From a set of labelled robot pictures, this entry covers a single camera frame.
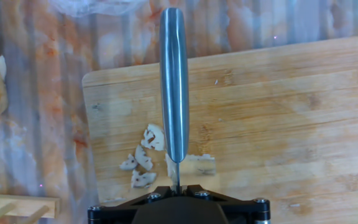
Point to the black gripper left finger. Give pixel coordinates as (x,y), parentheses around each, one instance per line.
(117,214)

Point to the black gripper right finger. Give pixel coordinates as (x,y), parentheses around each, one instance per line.
(247,213)

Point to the lotus slice with holes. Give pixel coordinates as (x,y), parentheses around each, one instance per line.
(154,137)
(143,179)

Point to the small lotus slice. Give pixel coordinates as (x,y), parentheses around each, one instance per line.
(129,163)
(144,158)

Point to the lotus root piece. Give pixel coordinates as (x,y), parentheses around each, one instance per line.
(197,165)

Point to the steel cleaver knife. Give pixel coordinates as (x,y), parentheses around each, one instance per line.
(174,77)

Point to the bamboo cutting board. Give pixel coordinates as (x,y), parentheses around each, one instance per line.
(275,124)

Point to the wooden peg rack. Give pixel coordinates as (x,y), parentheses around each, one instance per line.
(17,205)

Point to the marble pattern plastic sheet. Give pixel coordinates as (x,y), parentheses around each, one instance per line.
(48,93)

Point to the clear plastic bag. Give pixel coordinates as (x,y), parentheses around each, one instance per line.
(98,5)

